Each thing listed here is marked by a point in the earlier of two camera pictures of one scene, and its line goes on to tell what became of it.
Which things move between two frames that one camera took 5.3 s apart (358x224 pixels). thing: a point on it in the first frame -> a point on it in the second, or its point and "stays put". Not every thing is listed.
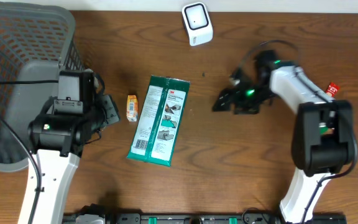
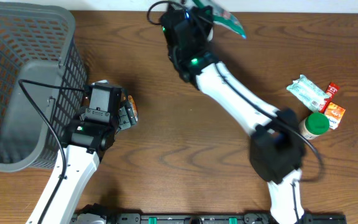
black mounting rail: x=223 y=218 stays put
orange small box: x=132 y=107 stays put
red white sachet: x=332 y=89 stays put
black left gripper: x=108 y=106 -> x=125 y=116
